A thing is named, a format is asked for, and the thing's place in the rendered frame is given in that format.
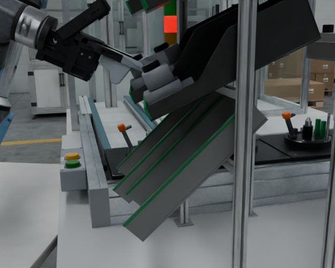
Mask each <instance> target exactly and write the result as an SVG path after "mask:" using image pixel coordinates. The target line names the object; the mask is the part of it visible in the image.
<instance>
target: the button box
mask: <svg viewBox="0 0 335 268"><path fill-rule="evenodd" d="M67 153H78V154H79V158H78V159H75V160H79V161H80V165H79V166H77V167H66V166H65V162H66V161H69V160H67V159H65V155H66V154H67ZM60 181H61V191H62V192H64V191H74V190H84V189H87V188H88V186H87V171H86V163H85V156H84V151H83V148H82V147H80V148H70V149H62V150H61V158H60Z"/></svg>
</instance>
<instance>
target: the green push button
mask: <svg viewBox="0 0 335 268"><path fill-rule="evenodd" d="M79 165H80V161H79V160H69V161H66V162H65V166H66V167H67V168H75V167H77V166H79Z"/></svg>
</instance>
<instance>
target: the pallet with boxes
mask: <svg viewBox="0 0 335 268"><path fill-rule="evenodd" d="M324 89H325V84H324V83H321V82H317V81H311V80H310V81H309V95H308V104H313V106H308V107H310V108H322V107H323V101H324ZM313 101H314V102H313Z"/></svg>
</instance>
